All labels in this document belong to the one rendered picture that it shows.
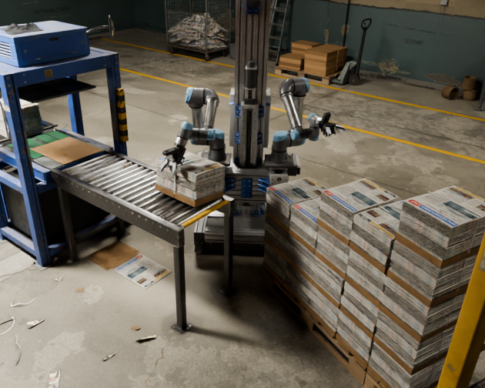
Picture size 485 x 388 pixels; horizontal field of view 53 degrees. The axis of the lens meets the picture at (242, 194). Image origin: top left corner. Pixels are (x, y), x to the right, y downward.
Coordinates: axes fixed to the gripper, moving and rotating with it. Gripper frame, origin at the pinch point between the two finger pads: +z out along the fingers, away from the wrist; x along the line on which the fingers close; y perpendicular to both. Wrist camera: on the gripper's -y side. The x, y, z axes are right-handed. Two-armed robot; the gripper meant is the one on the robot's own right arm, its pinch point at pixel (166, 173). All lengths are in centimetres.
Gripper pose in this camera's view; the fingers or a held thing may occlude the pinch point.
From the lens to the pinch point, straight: 315.8
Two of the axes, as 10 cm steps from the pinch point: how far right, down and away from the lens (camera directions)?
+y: 5.1, 2.0, 8.4
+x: -7.8, -3.0, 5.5
